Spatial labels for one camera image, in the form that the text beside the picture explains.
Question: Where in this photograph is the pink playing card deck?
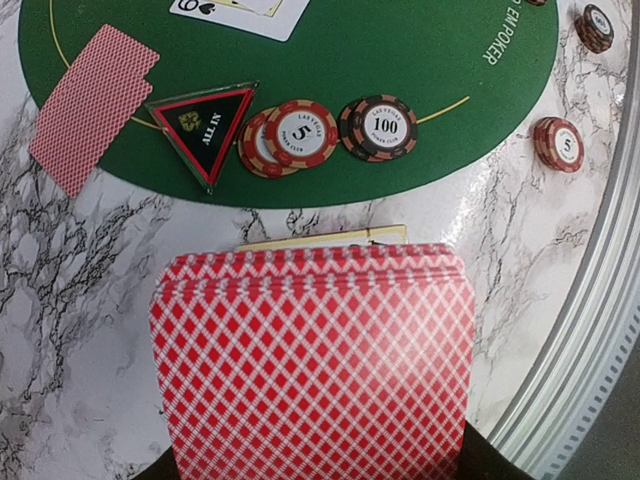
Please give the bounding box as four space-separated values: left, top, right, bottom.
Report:
150 244 475 479

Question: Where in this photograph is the black triangular all-in button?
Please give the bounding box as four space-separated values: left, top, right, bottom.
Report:
145 81 259 194

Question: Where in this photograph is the nine of spades card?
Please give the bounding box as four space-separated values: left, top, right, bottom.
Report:
169 0 309 42

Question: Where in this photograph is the face-down card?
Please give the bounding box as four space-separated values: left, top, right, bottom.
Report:
29 24 160 198

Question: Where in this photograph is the dark red poker chip stack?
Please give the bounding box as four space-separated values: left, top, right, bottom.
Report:
574 4 615 54

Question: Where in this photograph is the white red card box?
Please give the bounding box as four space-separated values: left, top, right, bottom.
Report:
236 225 408 252

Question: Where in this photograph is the round green poker mat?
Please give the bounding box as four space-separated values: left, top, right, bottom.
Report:
18 1 560 208

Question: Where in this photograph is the front aluminium rail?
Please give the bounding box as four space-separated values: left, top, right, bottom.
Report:
488 16 639 479

